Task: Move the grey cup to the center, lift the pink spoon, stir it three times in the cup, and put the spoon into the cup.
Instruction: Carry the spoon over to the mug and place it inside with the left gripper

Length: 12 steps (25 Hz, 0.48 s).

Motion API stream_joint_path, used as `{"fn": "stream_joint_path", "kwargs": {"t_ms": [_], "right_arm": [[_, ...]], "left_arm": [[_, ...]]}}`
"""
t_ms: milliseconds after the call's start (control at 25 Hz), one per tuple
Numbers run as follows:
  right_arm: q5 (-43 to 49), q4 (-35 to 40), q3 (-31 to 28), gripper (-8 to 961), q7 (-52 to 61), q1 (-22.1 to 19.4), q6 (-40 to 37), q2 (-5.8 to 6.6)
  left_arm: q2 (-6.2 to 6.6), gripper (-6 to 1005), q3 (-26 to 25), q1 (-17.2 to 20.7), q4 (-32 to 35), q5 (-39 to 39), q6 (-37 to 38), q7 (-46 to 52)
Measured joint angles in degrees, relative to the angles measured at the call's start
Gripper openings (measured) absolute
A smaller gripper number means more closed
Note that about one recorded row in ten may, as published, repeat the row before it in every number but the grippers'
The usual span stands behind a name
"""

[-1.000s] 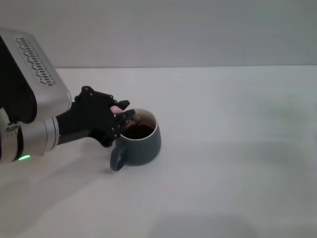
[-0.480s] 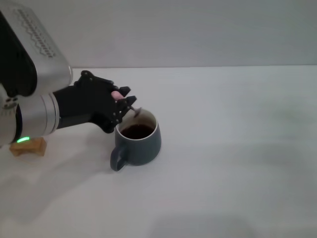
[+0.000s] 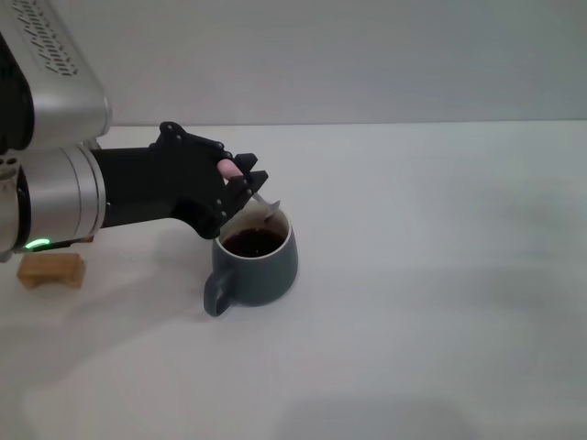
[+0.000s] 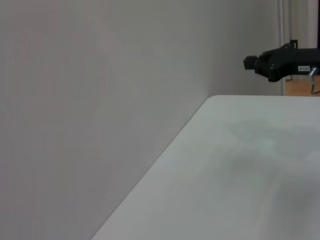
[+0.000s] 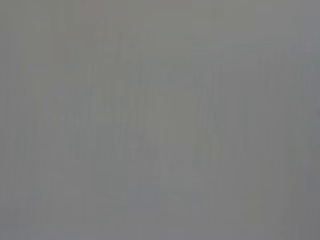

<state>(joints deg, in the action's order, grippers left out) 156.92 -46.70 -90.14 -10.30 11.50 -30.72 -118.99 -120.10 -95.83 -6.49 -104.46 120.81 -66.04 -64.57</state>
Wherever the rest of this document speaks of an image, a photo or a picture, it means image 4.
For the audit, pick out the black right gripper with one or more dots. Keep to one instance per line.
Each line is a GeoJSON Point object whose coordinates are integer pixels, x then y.
{"type": "Point", "coordinates": [292, 60]}

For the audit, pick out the white vertical frame post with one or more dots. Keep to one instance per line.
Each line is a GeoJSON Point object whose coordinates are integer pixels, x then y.
{"type": "Point", "coordinates": [281, 25]}

